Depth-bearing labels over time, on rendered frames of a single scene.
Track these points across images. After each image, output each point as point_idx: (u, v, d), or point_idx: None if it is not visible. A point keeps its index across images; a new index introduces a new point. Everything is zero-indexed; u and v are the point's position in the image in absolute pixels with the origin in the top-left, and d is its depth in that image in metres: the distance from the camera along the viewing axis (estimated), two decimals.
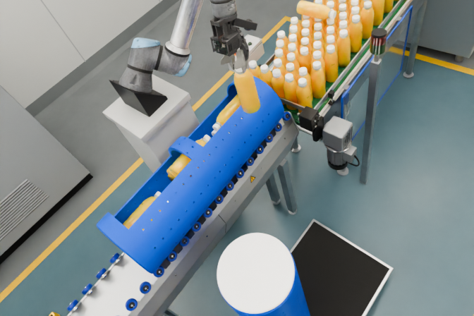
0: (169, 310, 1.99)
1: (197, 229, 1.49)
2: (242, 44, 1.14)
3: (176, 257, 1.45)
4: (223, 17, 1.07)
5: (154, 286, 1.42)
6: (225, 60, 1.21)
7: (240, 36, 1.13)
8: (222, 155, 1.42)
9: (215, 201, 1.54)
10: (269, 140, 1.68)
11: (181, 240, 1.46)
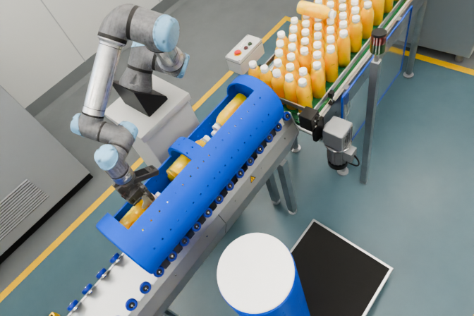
0: (169, 310, 1.99)
1: (197, 229, 1.50)
2: (145, 193, 1.36)
3: (176, 256, 1.45)
4: (121, 184, 1.28)
5: (154, 286, 1.42)
6: None
7: (142, 188, 1.34)
8: (222, 156, 1.42)
9: (215, 202, 1.54)
10: (269, 140, 1.68)
11: (181, 240, 1.46)
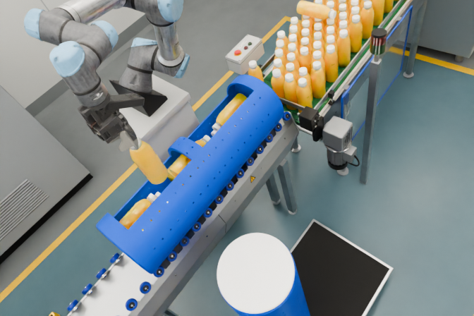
0: (169, 310, 1.99)
1: (197, 229, 1.50)
2: (124, 128, 0.99)
3: (176, 256, 1.45)
4: (90, 106, 0.92)
5: (154, 286, 1.42)
6: None
7: (119, 119, 0.98)
8: (222, 156, 1.42)
9: (215, 202, 1.54)
10: (269, 140, 1.68)
11: (181, 240, 1.46)
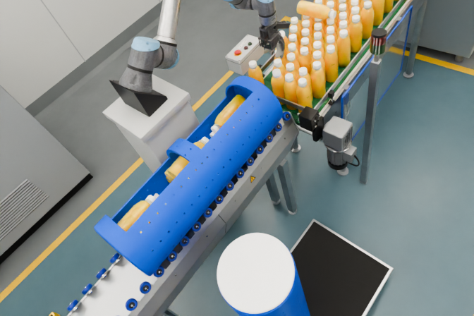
0: (169, 310, 1.99)
1: (199, 228, 1.50)
2: (281, 40, 1.64)
3: (176, 254, 1.45)
4: (267, 25, 1.56)
5: (154, 286, 1.42)
6: (266, 50, 1.71)
7: (278, 35, 1.62)
8: (221, 157, 1.42)
9: (216, 203, 1.54)
10: (270, 140, 1.69)
11: (181, 242, 1.46)
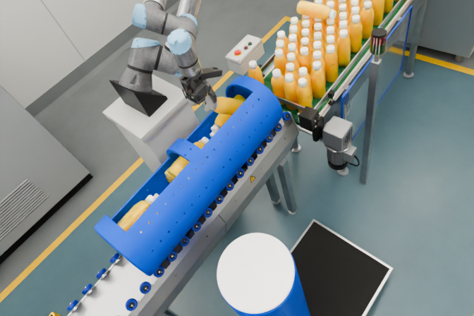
0: (169, 310, 1.99)
1: (199, 228, 1.50)
2: (209, 92, 1.33)
3: (176, 254, 1.45)
4: (190, 77, 1.26)
5: (154, 286, 1.42)
6: None
7: (207, 87, 1.32)
8: (221, 157, 1.42)
9: (216, 203, 1.54)
10: (270, 140, 1.69)
11: (181, 242, 1.46)
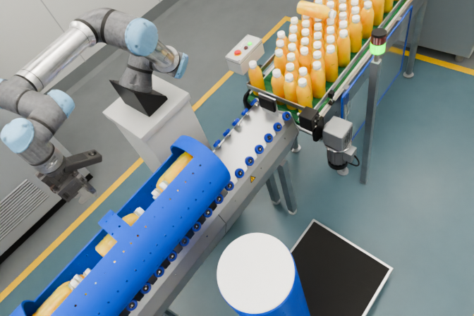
0: (169, 310, 1.99)
1: (194, 228, 1.49)
2: (84, 186, 1.05)
3: (172, 261, 1.44)
4: (46, 173, 0.96)
5: (154, 286, 1.42)
6: (79, 192, 1.11)
7: (77, 179, 1.03)
8: (154, 235, 1.28)
9: None
10: (267, 135, 1.68)
11: (183, 238, 1.47)
